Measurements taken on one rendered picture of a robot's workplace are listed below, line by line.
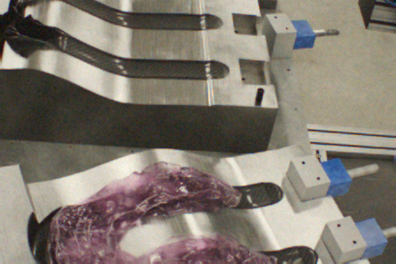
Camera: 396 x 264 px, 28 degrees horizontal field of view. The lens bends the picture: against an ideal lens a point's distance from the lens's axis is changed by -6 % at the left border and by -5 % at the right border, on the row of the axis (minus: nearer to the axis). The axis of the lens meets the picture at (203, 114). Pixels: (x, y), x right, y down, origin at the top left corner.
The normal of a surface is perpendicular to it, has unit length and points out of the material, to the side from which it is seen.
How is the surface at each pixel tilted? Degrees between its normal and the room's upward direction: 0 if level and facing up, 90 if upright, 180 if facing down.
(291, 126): 0
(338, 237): 0
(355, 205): 0
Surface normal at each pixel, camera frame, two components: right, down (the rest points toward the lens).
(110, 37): 0.49, -0.65
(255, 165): 0.14, -0.72
